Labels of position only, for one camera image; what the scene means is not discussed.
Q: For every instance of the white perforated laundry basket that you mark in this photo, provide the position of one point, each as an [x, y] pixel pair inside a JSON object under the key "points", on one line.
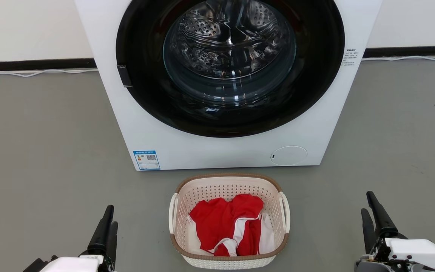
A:
{"points": [[221, 187]]}

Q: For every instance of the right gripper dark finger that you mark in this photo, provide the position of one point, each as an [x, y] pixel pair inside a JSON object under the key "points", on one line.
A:
{"points": [[383, 221], [369, 230]]}

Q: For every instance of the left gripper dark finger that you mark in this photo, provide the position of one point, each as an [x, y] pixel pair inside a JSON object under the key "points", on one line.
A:
{"points": [[113, 241], [102, 236]]}

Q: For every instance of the white front-load washing machine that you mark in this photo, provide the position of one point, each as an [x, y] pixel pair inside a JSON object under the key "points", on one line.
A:
{"points": [[202, 151]]}

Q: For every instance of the small printed text label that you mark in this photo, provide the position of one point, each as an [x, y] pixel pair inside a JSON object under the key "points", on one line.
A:
{"points": [[349, 57]]}

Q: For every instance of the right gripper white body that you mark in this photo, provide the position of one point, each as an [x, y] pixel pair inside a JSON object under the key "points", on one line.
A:
{"points": [[417, 251]]}

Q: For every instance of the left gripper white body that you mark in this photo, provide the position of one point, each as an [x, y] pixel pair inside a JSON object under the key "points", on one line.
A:
{"points": [[74, 264]]}

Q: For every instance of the black baseboard strip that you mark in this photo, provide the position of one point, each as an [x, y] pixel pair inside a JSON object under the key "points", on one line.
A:
{"points": [[32, 64], [410, 51]]}

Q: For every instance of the blue energy label sticker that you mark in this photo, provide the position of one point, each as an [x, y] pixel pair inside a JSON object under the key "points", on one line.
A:
{"points": [[146, 160]]}

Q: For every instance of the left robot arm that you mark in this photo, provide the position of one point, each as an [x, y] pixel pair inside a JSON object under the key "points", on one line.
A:
{"points": [[36, 265]]}

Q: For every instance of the round white filter cover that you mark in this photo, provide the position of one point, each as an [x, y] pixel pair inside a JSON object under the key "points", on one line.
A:
{"points": [[289, 155]]}

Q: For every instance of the round black glass washer door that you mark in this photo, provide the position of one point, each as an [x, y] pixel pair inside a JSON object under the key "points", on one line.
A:
{"points": [[145, 94]]}

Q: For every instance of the red garment with white trim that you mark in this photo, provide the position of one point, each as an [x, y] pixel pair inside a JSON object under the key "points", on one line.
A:
{"points": [[217, 223]]}

